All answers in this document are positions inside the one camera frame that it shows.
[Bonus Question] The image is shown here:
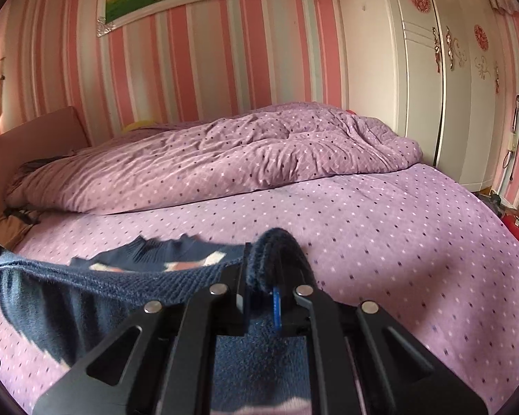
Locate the navy diamond pattern sweater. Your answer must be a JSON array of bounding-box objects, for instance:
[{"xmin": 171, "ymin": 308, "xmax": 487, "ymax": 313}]
[{"xmin": 0, "ymin": 227, "xmax": 317, "ymax": 415}]

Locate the bed with purple dotted sheet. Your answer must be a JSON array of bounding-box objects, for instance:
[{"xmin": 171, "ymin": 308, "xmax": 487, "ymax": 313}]
[{"xmin": 0, "ymin": 162, "xmax": 519, "ymax": 415}]

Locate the purple dotted duvet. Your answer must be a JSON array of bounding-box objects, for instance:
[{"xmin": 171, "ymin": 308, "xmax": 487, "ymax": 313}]
[{"xmin": 4, "ymin": 101, "xmax": 424, "ymax": 215}]

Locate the dark cloth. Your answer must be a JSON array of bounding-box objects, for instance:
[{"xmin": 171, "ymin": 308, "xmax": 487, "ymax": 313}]
[{"xmin": 3, "ymin": 206, "xmax": 40, "ymax": 226}]

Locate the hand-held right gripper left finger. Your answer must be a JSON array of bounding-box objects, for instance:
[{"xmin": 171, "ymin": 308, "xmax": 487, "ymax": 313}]
[{"xmin": 32, "ymin": 243, "xmax": 248, "ymax": 415}]

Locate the brown pillow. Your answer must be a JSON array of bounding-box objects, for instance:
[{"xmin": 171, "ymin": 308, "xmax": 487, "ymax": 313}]
[{"xmin": 0, "ymin": 213, "xmax": 36, "ymax": 252}]

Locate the white wardrobe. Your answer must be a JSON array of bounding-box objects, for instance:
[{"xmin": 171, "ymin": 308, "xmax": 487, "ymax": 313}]
[{"xmin": 332, "ymin": 0, "xmax": 509, "ymax": 192}]

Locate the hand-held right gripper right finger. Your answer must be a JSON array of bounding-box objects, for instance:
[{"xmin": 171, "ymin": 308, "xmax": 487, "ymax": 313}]
[{"xmin": 272, "ymin": 258, "xmax": 489, "ymax": 415}]

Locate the gold wardrobe door handle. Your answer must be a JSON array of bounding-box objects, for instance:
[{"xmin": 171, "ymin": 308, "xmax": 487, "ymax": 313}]
[
  {"xmin": 431, "ymin": 27, "xmax": 443, "ymax": 73},
  {"xmin": 445, "ymin": 25, "xmax": 456, "ymax": 71}
]

